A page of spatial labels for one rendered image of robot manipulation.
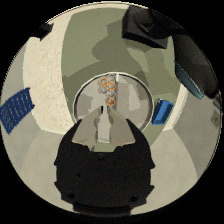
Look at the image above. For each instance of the blue crate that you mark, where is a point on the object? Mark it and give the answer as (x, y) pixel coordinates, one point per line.
(163, 114)

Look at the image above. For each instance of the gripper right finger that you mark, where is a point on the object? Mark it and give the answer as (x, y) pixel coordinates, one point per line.
(124, 133)

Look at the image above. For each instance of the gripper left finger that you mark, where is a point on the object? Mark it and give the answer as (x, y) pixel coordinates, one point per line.
(81, 133)

